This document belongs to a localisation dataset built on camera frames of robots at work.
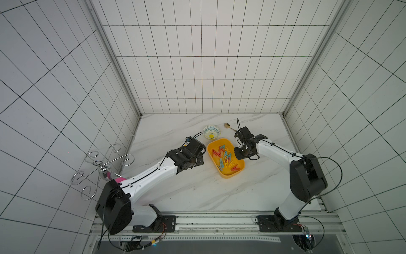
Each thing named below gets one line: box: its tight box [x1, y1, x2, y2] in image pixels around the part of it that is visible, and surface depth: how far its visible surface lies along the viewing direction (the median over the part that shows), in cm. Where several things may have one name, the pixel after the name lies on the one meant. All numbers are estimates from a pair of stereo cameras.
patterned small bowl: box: [203, 124, 221, 140], surface depth 109 cm
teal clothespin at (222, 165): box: [217, 158, 225, 172], surface depth 92 cm
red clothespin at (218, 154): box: [211, 148, 225, 158], surface depth 99 cm
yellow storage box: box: [207, 138, 246, 179], surface depth 95 cm
